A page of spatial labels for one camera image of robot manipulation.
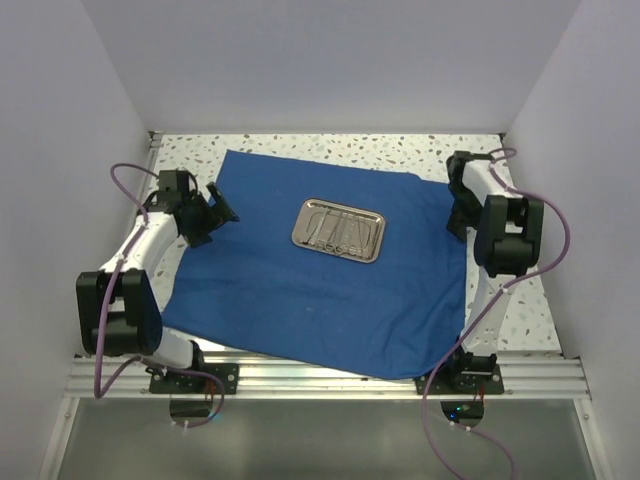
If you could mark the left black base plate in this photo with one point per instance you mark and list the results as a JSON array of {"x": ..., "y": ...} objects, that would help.
[{"x": 172, "y": 383}]

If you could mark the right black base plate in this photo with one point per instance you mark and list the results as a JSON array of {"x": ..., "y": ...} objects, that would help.
[{"x": 471, "y": 383}]

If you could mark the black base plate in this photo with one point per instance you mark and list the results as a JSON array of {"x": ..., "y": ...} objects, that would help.
[
  {"x": 172, "y": 383},
  {"x": 471, "y": 383}
]

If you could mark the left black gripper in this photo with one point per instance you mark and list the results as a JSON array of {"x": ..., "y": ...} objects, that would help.
[{"x": 220, "y": 215}]

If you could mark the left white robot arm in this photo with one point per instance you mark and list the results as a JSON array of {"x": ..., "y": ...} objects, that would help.
[{"x": 118, "y": 312}]

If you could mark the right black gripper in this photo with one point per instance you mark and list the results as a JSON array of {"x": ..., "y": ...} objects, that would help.
[{"x": 457, "y": 223}]

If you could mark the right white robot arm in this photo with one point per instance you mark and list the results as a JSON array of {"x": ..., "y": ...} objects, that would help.
[{"x": 508, "y": 230}]

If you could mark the blue surgical cloth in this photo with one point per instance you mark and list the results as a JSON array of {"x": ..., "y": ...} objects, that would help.
[{"x": 252, "y": 288}]

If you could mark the aluminium mounting rail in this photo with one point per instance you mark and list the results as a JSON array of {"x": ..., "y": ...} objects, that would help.
[{"x": 255, "y": 376}]

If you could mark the steel instrument tray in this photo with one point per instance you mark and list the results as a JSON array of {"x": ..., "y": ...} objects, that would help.
[{"x": 339, "y": 230}]

